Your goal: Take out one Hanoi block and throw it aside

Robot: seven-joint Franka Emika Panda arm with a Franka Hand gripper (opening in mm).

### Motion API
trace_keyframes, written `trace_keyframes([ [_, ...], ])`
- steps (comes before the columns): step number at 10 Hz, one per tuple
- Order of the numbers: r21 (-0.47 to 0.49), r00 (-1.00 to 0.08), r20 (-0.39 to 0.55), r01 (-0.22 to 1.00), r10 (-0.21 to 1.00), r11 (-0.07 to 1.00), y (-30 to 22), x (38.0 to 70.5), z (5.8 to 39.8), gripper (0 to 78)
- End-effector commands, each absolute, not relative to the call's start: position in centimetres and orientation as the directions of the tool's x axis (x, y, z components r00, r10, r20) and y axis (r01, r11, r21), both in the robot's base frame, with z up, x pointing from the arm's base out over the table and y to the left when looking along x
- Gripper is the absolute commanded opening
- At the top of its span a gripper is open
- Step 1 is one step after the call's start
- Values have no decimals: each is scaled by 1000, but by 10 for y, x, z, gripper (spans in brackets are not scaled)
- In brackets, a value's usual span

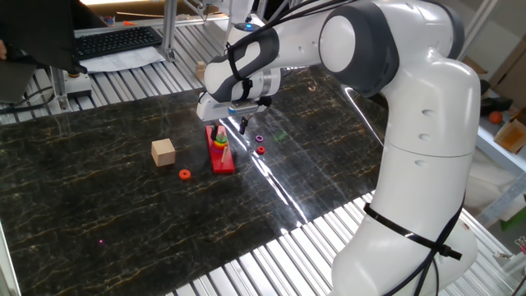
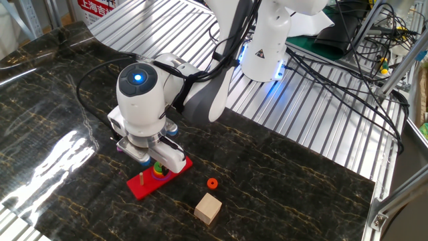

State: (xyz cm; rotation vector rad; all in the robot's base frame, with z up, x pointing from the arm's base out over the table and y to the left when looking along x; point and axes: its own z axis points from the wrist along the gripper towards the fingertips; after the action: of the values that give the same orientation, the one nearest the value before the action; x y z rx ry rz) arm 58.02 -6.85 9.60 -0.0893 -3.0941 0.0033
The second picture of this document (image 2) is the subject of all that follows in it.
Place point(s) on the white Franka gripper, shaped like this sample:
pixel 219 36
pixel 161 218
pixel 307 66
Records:
pixel 170 159

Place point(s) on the silver gripper-mounted camera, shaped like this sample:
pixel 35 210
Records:
pixel 132 150

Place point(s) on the slanted aluminium profile post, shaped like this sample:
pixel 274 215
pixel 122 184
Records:
pixel 368 26

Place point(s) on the black bag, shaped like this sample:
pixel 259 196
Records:
pixel 337 37

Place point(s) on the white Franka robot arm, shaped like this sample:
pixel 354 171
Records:
pixel 140 107

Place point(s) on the white sheet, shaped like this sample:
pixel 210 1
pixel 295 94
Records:
pixel 314 25

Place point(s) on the red white printed sign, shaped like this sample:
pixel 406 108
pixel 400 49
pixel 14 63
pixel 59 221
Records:
pixel 97 11

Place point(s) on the plain wooden cube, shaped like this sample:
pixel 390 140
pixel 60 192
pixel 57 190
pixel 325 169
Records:
pixel 207 209

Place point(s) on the grey metal brace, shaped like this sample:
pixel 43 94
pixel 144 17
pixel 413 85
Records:
pixel 16 18

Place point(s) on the red Hanoi base with pegs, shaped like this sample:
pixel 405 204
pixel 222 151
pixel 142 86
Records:
pixel 147 190

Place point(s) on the aluminium post with blue clip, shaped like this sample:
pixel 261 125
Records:
pixel 403 67

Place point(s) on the black marble pattern mat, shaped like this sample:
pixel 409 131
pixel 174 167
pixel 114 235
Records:
pixel 267 174

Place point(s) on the aluminium table corner frame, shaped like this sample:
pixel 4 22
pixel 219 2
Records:
pixel 401 189

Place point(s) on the grey perforated shelf post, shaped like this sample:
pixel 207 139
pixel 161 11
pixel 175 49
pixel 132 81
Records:
pixel 30 18

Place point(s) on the blue clip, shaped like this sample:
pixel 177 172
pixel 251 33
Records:
pixel 420 55

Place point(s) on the green item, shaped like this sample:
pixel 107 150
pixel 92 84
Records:
pixel 424 131

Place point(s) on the brown cardboard panel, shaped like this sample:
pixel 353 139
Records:
pixel 424 97

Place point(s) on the green cutting mat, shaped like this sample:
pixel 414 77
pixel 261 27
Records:
pixel 307 50

